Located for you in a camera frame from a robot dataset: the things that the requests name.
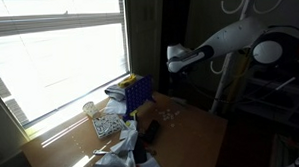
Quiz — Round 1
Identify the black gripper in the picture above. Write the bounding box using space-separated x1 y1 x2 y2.
170 70 193 94

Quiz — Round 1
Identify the wide white window blind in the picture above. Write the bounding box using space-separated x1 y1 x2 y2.
0 0 128 40

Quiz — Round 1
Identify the grey rolled cloth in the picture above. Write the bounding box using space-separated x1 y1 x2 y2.
104 83 128 103

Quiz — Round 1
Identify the yellow toy banana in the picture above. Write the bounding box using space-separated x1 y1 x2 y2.
117 73 138 90

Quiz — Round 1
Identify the white paper cup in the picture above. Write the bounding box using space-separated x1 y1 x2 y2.
81 100 101 120

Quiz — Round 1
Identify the small silver metal tool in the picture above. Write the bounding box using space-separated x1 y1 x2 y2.
92 148 109 157

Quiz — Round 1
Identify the patterned white box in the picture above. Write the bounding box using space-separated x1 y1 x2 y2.
91 112 126 141

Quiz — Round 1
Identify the blue connect four grid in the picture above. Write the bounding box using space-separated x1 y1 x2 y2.
123 73 158 121

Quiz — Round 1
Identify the large white plastic bag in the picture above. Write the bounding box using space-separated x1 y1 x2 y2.
89 149 164 167

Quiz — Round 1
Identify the black remote control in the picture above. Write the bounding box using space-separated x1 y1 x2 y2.
139 118 162 145

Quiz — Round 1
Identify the crumpled white plastic wrap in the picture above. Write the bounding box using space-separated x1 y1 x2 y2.
109 119 140 159

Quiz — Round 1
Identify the dark shelf unit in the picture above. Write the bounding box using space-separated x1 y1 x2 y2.
235 73 299 135

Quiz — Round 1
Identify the yellow game disc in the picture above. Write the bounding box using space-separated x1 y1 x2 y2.
128 109 139 119

